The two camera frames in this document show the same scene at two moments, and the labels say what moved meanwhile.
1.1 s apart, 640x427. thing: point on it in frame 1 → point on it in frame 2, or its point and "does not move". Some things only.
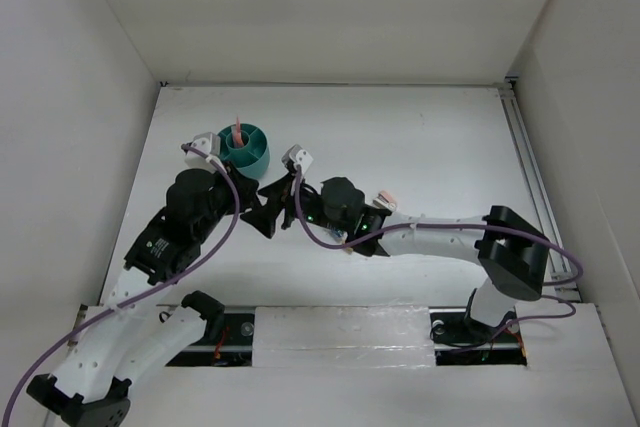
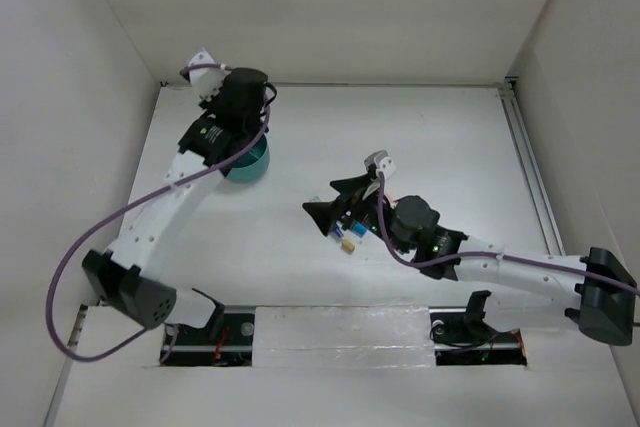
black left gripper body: [224, 204] → [212, 104]
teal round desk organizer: [252, 159] does not move
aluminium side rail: [562, 272] does not move
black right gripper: [264, 217] → [327, 214]
